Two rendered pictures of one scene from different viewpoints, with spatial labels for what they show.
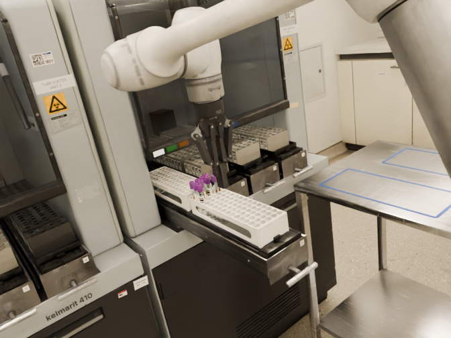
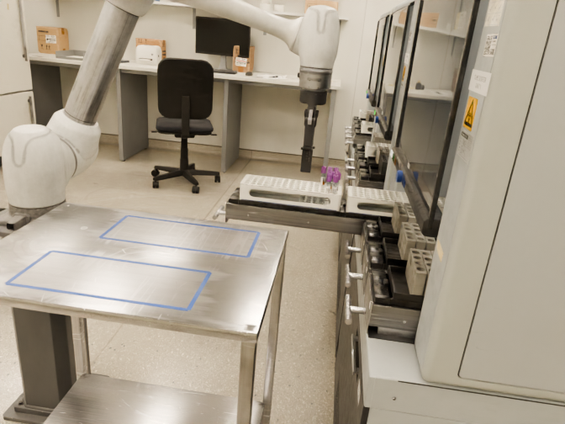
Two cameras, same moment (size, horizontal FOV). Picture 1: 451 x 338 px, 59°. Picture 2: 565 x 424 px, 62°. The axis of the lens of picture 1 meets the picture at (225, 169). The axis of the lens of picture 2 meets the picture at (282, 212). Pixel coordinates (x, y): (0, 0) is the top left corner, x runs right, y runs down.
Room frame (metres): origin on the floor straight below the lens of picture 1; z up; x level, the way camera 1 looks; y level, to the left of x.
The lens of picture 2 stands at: (1.78, -1.05, 1.28)
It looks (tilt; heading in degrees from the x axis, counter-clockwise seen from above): 21 degrees down; 130
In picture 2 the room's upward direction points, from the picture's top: 5 degrees clockwise
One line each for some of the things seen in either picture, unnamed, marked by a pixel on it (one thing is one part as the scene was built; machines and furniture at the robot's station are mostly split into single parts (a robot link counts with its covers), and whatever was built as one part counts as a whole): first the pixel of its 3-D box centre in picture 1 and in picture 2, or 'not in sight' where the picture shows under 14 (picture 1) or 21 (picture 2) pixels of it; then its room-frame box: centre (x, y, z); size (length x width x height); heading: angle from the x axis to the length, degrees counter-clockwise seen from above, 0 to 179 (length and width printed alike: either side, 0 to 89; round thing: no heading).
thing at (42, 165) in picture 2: not in sight; (35, 163); (0.37, -0.51, 0.87); 0.18 x 0.16 x 0.22; 129
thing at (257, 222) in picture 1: (235, 214); (291, 193); (0.94, -0.01, 0.83); 0.30 x 0.10 x 0.06; 34
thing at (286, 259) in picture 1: (210, 218); (334, 216); (1.05, 0.07, 0.78); 0.73 x 0.14 x 0.09; 34
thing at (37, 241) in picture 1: (52, 238); (382, 166); (0.96, 0.50, 0.85); 0.12 x 0.02 x 0.06; 125
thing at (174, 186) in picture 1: (175, 188); (397, 206); (1.20, 0.17, 0.83); 0.30 x 0.10 x 0.06; 34
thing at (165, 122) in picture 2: not in sight; (186, 122); (-1.36, 1.39, 0.52); 0.64 x 0.60 x 1.05; 144
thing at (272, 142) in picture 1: (276, 141); (415, 273); (1.45, -0.21, 0.85); 0.12 x 0.02 x 0.06; 123
